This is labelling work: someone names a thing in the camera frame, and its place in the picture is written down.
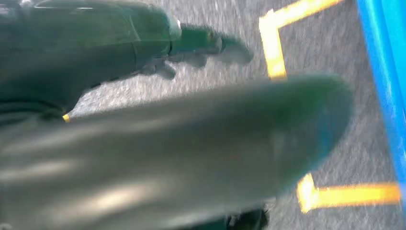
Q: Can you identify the robot leg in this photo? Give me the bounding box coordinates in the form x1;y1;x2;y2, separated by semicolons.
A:
0;74;354;230

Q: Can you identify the yellow floor tape square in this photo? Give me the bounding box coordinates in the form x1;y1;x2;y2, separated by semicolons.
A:
62;0;402;214

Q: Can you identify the blue metal shelf unit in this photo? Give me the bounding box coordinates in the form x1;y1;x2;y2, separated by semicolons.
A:
357;0;406;207

